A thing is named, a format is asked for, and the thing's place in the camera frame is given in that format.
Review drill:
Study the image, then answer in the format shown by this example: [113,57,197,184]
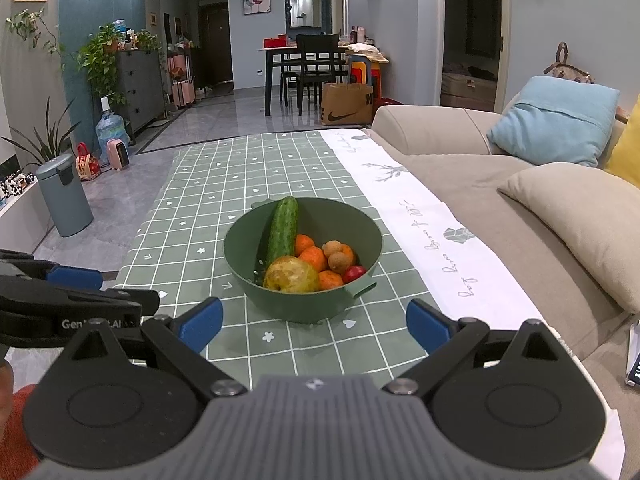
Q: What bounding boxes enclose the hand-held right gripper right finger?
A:
[382,298,571,398]

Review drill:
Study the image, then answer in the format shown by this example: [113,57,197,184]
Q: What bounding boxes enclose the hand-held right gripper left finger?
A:
[62,296,248,401]

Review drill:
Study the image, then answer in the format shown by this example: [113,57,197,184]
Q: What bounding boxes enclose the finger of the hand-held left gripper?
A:
[0,279,161,319]
[0,249,104,291]

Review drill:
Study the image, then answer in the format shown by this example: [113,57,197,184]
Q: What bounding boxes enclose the yellow-green pear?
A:
[263,255,321,294]

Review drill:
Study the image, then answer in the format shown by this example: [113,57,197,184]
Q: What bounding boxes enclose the green colander bowl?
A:
[222,196,383,324]

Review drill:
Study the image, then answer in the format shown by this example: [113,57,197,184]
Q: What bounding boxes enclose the white low cabinet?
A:
[0,180,56,256]

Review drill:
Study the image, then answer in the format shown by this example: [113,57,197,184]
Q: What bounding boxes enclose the grey-blue trash bin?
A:
[35,154,95,238]

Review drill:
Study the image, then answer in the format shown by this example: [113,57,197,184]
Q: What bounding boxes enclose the red cloth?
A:
[0,385,41,480]

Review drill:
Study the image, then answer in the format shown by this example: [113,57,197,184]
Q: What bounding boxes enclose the row of small figurines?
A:
[0,170,38,206]

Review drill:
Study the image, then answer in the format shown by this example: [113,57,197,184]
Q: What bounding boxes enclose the red gift box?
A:
[75,142,102,182]

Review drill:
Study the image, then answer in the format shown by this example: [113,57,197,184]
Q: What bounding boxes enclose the green cucumber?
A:
[265,196,300,267]

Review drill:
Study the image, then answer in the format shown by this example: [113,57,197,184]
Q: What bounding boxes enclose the green checked tablecloth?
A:
[112,130,468,376]

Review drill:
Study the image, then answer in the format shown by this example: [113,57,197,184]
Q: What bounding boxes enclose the pink space heater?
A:
[106,138,131,169]

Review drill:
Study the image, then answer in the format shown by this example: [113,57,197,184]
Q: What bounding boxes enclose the long-leaf potted plant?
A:
[0,97,81,171]

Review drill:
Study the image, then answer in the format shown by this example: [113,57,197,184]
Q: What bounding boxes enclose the beige sofa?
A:
[371,92,640,411]

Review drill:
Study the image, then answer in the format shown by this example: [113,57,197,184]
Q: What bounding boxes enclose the blue water jug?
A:
[95,96,132,166]

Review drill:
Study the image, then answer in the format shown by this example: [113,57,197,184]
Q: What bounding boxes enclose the beige pillow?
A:
[497,162,640,316]

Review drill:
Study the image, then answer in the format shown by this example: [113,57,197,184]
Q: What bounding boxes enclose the grey drawer cabinet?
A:
[116,50,168,133]

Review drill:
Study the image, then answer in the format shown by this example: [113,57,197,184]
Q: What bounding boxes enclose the pink suitcase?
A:
[171,55,196,109]

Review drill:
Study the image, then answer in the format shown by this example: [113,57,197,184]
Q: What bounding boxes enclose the large trailing potted plant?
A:
[77,22,131,106]

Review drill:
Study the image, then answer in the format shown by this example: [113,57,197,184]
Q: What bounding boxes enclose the brown paper bag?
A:
[320,81,376,127]

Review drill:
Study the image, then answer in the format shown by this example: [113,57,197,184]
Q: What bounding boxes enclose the light blue pillow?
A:
[486,76,621,168]

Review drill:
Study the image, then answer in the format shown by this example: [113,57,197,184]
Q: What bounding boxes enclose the bed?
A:
[441,62,498,111]

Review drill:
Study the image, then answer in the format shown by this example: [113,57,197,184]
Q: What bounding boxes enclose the small leafy potted plant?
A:
[135,29,163,53]

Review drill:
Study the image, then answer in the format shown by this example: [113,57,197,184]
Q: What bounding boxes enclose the hanging vine plant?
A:
[5,8,66,71]

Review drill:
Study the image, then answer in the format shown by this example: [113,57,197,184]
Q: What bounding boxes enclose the yellow pillow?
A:
[602,95,640,188]

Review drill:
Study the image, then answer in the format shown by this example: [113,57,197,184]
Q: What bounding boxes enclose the stack of coloured stools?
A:
[346,55,390,101]

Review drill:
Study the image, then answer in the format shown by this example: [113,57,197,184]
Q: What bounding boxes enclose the dark dining table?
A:
[257,42,391,117]

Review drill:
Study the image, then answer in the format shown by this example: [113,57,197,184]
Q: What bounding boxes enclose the brown handbag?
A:
[544,41,596,85]

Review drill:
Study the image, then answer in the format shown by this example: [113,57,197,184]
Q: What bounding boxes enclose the black dining chair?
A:
[295,34,341,117]

